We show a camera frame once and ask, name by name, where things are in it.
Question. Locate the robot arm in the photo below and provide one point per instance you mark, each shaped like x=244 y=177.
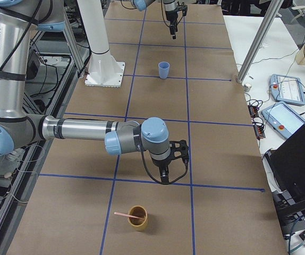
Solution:
x=18 y=128
x=142 y=5

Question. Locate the blue teach pendant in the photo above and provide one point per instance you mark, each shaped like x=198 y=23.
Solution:
x=283 y=119
x=287 y=89

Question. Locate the brown wooden cup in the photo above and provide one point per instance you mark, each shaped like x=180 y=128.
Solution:
x=140 y=222

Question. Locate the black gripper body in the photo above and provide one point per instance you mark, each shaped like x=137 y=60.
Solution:
x=161 y=166
x=169 y=14

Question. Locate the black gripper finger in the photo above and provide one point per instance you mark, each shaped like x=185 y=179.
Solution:
x=173 y=31
x=164 y=174

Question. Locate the blue teach pendant near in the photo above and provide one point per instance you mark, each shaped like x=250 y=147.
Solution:
x=283 y=119

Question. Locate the black power strip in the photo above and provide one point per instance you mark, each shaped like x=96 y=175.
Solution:
x=257 y=122

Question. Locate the pink chopstick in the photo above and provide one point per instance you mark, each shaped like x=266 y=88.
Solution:
x=129 y=216

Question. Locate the blue teach pendant far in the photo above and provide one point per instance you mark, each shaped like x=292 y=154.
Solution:
x=287 y=89

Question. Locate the aluminium frame post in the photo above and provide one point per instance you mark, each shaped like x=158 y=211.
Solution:
x=259 y=37

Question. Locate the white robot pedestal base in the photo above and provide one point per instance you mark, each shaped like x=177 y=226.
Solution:
x=103 y=69

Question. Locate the blue plastic cup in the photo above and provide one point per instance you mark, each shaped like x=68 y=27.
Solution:
x=163 y=69

